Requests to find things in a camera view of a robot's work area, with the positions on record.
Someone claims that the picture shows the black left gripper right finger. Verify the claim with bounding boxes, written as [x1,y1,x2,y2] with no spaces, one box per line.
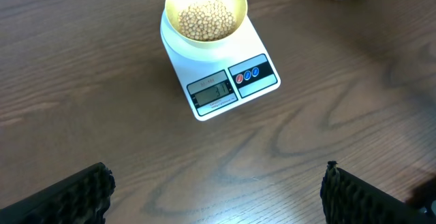
[320,161,435,224]

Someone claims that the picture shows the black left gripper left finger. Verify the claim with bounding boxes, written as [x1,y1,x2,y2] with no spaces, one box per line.
[1,162,116,224]

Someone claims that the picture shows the white digital kitchen scale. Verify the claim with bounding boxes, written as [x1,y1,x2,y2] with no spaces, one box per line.
[160,13,281,121]

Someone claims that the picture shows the soybeans in bowl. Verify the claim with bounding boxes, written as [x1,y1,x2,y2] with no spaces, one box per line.
[178,0,236,42]

